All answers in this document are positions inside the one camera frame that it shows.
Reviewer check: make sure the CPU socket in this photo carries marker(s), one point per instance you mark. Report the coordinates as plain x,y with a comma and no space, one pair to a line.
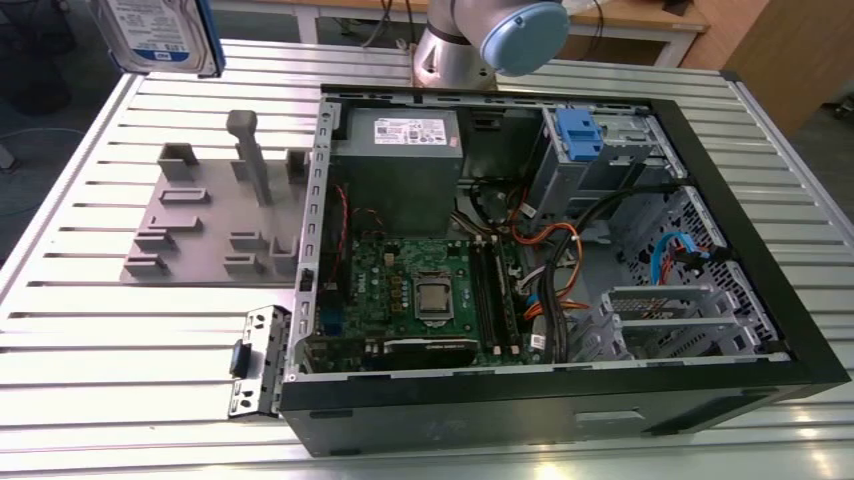
434,276

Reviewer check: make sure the black open PC case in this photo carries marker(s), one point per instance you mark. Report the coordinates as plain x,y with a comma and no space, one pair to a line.
534,410

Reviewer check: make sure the metal slot cover bracket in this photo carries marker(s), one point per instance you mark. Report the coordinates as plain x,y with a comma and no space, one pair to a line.
267,360

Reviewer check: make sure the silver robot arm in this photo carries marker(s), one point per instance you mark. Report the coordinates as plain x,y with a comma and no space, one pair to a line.
447,55

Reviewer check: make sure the metal drive cage blue latch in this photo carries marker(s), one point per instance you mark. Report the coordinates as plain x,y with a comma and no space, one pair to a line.
576,135

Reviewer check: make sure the grey parts rack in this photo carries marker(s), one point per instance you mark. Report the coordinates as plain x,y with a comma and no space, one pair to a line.
213,240

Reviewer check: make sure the silver CPU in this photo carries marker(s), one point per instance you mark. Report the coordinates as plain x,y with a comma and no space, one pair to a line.
434,298

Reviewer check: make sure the wooden desk white frame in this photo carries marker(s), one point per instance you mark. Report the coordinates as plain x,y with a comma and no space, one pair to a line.
640,15

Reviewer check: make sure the grey power supply unit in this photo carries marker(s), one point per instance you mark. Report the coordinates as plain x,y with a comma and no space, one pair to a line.
393,185

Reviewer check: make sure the RAM stick in slot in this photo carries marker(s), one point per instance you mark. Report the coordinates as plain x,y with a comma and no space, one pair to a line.
506,295

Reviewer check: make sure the metal disk bay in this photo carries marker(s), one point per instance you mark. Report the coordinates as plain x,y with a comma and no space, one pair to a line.
667,322

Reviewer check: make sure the black graphics card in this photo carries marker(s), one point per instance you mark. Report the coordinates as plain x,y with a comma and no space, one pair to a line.
427,352

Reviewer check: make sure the green motherboard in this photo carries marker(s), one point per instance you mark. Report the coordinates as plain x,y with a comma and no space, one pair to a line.
373,280

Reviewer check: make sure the dark office chair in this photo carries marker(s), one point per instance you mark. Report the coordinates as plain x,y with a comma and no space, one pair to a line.
40,65

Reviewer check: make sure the hard disk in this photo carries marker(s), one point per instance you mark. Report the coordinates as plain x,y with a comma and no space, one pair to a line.
153,35

